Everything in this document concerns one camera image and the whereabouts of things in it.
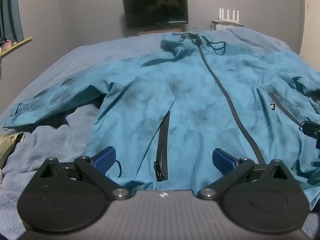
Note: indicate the wooden television stand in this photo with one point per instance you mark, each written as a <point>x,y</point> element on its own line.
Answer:
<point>150,31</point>

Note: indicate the grey-blue bed sheet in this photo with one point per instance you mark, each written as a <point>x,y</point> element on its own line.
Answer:
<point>82,55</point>

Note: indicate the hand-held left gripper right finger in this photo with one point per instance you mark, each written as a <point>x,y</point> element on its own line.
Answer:
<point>223,161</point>

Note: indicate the black flat screen television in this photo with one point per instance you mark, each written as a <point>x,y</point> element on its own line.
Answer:
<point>155,7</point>

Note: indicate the white side shelf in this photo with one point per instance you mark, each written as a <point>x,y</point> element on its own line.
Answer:
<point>225,25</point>

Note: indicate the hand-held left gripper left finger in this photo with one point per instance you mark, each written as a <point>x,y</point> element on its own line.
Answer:
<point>105,158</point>

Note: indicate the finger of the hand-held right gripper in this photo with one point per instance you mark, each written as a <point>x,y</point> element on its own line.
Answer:
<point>311,128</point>

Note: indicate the teal curtain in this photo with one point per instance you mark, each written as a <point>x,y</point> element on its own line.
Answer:
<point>11,10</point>

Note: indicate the wooden window sill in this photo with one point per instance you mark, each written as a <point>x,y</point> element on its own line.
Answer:
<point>17,43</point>

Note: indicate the pink item on sill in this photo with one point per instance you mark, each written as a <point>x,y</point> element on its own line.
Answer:
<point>6,45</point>

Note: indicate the cream door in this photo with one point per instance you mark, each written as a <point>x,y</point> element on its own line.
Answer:
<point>312,25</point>

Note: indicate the olive green cloth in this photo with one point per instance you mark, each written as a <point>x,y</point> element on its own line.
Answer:
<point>7,146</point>

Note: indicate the light blue fleece blanket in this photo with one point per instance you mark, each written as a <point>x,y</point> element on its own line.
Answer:
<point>37,145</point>

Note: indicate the blue zip-up jacket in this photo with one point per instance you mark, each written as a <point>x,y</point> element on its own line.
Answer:
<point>200,92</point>

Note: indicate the white router with antennas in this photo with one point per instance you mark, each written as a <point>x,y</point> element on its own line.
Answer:
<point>228,18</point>

